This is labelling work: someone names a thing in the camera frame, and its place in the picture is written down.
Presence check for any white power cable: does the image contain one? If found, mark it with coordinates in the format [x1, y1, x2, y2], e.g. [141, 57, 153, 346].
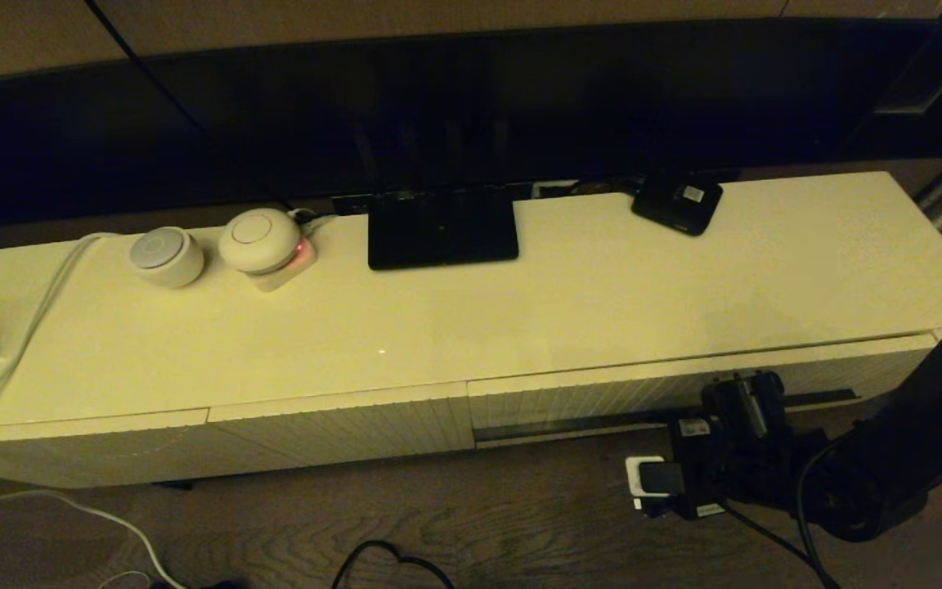
[0, 232, 186, 589]

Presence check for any black flat television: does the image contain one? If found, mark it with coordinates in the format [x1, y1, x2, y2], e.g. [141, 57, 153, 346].
[0, 20, 942, 230]

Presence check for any thin black wall cable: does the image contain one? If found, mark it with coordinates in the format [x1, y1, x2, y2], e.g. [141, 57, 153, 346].
[85, 0, 294, 207]

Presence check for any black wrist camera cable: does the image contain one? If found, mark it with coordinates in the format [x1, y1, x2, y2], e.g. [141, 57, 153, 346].
[720, 454, 844, 589]

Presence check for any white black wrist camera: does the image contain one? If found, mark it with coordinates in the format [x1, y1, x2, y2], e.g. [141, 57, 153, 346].
[625, 456, 686, 512]

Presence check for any black floor cable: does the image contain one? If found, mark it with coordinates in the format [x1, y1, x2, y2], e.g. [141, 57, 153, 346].
[332, 540, 455, 589]

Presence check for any white speaker with grey top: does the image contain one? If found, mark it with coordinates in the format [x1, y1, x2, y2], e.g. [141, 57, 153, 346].
[128, 227, 205, 289]

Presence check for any white power strip red light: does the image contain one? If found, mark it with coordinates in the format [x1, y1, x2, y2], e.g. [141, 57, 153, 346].
[246, 237, 318, 293]

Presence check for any black television base plate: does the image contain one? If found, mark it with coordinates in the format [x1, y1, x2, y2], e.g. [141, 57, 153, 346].
[367, 187, 519, 272]

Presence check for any white dome-shaped device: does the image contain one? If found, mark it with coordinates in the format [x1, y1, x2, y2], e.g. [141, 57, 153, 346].
[218, 208, 303, 276]

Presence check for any black set-top box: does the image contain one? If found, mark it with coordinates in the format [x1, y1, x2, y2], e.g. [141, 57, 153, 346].
[631, 173, 724, 236]

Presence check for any white pull-out drawer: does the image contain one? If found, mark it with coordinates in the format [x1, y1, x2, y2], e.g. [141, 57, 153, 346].
[468, 331, 938, 449]

